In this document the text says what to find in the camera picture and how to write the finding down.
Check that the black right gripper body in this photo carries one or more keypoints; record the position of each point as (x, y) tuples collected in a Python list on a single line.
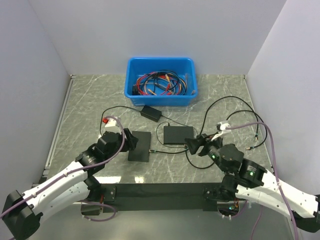
[(205, 140)]

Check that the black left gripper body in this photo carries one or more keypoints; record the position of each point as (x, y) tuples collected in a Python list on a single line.
[(118, 146)]

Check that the black switch box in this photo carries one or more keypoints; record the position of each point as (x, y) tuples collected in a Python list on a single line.
[(142, 151)]

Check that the black network switch with ports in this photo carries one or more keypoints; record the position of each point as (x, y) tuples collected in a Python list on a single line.
[(176, 135)]

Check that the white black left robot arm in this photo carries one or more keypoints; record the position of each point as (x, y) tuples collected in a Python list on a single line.
[(23, 212)]

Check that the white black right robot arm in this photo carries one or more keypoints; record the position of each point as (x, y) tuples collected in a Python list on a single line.
[(247, 180)]

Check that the black power adapter brick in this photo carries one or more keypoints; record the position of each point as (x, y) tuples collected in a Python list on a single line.
[(151, 113)]

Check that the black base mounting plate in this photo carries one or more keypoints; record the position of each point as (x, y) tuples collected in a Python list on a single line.
[(163, 196)]

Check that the blue plastic bin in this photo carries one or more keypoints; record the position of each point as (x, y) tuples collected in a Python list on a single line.
[(161, 81)]

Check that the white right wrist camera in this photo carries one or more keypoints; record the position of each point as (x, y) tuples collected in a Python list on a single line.
[(223, 128)]

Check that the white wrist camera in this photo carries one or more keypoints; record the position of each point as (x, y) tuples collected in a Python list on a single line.
[(223, 128), (109, 122)]

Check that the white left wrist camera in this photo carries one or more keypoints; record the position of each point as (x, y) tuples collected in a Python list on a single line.
[(109, 122)]

